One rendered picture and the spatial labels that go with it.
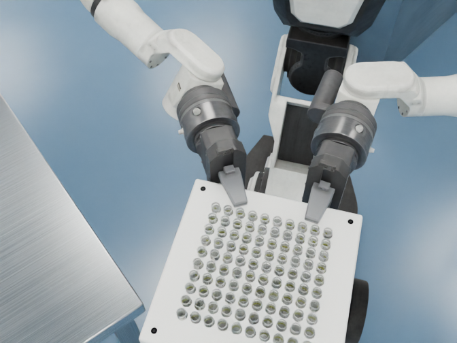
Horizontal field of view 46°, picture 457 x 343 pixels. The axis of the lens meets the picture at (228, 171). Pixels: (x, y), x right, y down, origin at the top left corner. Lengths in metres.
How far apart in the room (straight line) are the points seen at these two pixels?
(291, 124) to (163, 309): 0.68
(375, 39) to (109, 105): 1.13
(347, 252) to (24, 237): 0.56
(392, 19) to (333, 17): 1.16
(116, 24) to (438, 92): 0.54
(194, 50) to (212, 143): 0.18
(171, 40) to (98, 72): 1.60
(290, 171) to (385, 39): 1.15
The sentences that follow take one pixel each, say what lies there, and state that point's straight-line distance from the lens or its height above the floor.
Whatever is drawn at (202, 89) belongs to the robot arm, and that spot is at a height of 1.09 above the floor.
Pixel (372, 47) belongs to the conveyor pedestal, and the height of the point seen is 0.17.
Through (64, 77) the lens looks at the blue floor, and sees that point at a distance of 2.50.
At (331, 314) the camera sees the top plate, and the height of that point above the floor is 1.06.
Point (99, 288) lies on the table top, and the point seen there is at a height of 0.88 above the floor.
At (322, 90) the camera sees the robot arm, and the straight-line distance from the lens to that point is 0.90.
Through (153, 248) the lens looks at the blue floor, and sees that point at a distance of 1.93.
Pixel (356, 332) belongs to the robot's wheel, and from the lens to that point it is 1.68.
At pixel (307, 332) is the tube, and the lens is 0.71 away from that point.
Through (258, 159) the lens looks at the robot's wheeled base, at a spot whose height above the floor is 0.17.
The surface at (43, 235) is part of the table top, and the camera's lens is 1.00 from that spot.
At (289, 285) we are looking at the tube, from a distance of 0.72.
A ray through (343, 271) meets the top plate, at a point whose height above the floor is 1.06.
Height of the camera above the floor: 1.72
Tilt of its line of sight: 56 degrees down
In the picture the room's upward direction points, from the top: straight up
